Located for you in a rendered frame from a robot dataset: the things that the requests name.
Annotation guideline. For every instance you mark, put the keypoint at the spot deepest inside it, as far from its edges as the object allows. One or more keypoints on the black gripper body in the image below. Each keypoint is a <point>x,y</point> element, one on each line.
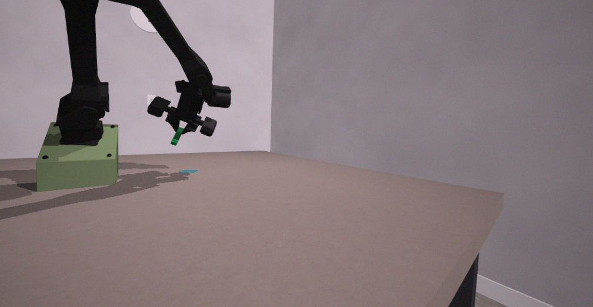
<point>159,105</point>

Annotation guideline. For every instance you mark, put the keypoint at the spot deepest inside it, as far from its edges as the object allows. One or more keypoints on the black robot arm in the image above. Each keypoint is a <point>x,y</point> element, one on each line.
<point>79,111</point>

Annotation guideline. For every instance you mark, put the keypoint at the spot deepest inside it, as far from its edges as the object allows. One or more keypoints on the green rectangular post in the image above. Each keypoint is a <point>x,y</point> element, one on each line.
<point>177,136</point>

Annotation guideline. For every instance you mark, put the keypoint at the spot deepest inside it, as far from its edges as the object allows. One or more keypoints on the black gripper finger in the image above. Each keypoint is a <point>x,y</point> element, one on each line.
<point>175,124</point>
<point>188,129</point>

